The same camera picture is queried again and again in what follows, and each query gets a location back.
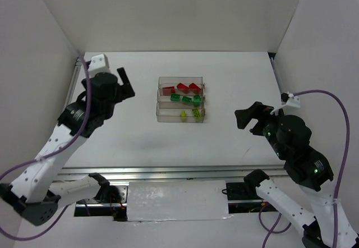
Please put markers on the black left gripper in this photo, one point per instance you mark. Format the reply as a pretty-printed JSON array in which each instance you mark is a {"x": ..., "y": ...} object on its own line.
[{"x": 125, "y": 85}]

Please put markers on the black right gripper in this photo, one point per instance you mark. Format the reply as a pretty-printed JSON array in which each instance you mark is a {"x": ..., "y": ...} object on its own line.
[{"x": 258, "y": 118}]

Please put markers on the lime and red lego block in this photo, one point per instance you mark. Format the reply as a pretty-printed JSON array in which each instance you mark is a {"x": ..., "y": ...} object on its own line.
[{"x": 168, "y": 90}]

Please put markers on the green rounded lego half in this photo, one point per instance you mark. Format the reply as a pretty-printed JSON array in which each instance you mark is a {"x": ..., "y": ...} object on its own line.
[{"x": 175, "y": 97}]

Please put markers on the red and green lego piece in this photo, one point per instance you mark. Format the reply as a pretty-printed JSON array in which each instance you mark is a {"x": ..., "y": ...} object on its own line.
[{"x": 183, "y": 88}]

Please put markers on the green lego brick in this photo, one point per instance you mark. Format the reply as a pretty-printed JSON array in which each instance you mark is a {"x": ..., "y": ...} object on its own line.
[{"x": 186, "y": 100}]

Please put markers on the lime and green rounded lego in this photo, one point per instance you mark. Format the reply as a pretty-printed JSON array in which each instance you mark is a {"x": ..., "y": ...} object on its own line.
[{"x": 183, "y": 115}]

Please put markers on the lime lego brick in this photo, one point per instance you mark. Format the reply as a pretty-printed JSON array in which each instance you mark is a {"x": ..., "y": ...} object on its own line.
[{"x": 196, "y": 113}]

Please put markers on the red lego brick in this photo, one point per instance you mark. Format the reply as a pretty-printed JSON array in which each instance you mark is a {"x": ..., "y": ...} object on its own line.
[{"x": 194, "y": 88}]

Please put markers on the small green square lego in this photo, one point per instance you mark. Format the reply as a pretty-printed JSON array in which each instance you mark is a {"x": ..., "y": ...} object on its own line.
[{"x": 197, "y": 99}]

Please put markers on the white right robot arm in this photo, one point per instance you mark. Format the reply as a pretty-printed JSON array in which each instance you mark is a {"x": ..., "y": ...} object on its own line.
[{"x": 326, "y": 225}]

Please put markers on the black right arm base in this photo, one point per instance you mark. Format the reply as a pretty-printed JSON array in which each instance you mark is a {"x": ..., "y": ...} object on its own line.
[{"x": 247, "y": 192}]

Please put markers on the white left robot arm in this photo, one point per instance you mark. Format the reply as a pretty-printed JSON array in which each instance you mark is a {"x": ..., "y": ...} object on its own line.
[{"x": 34, "y": 195}]

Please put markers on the white foam board cover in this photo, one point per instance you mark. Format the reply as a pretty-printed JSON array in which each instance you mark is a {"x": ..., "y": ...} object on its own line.
[{"x": 176, "y": 201}]

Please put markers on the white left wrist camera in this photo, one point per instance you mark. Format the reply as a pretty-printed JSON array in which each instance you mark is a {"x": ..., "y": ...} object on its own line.
[{"x": 98, "y": 64}]

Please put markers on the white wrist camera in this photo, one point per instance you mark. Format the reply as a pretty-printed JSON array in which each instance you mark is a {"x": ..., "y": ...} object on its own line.
[
  {"x": 288, "y": 100},
  {"x": 98, "y": 64}
]

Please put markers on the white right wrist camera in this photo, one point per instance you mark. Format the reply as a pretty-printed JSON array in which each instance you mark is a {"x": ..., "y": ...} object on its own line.
[{"x": 288, "y": 100}]

